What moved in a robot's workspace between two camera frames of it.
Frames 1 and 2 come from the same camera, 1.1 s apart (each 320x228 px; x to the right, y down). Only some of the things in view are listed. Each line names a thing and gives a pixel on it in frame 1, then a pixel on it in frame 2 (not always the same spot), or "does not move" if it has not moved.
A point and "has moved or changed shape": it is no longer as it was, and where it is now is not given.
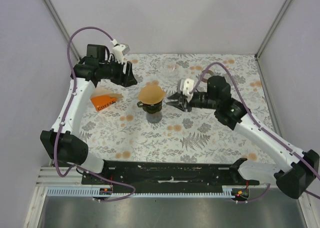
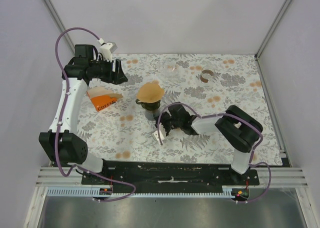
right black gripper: (177, 96) to (164, 116)
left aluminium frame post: (48, 5) does not move
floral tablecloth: (140, 127) does not move
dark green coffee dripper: (151, 108) has moved or changed shape
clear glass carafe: (169, 66) does not move
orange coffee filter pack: (103, 97) does not move
